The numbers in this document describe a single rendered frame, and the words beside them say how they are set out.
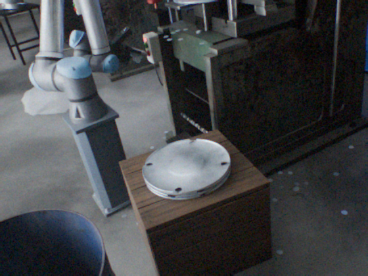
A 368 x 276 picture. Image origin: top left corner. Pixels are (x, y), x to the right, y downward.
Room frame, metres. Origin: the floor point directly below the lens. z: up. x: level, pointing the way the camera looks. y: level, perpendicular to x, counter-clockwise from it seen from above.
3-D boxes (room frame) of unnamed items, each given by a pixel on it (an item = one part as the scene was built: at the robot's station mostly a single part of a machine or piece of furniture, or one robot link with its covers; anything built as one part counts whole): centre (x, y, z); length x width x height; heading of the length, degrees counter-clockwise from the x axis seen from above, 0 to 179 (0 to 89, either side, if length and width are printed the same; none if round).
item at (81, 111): (1.31, 0.36, 0.50); 0.15 x 0.15 x 0.10
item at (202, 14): (1.53, -0.16, 0.72); 0.25 x 0.14 x 0.14; 113
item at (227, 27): (1.60, -0.32, 0.68); 0.45 x 0.30 x 0.06; 23
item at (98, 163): (1.31, 0.36, 0.23); 0.19 x 0.19 x 0.45; 28
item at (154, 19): (1.80, 0.01, 0.62); 0.10 x 0.06 x 0.20; 23
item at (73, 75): (1.31, 0.37, 0.62); 0.13 x 0.12 x 0.14; 60
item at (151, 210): (0.95, 0.01, 0.18); 0.40 x 0.38 x 0.35; 106
